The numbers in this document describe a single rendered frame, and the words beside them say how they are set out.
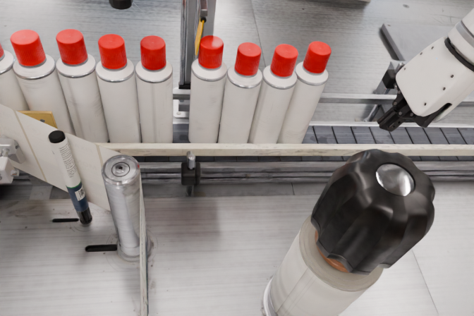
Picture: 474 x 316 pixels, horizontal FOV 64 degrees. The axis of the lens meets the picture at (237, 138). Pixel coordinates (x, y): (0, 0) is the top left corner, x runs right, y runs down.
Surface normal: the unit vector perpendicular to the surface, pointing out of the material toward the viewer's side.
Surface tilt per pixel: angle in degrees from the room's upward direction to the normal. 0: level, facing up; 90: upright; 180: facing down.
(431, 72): 70
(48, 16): 0
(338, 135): 0
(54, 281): 0
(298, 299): 88
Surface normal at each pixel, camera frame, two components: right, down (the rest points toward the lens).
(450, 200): 0.13, -0.64
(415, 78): -0.87, -0.24
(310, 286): -0.68, 0.46
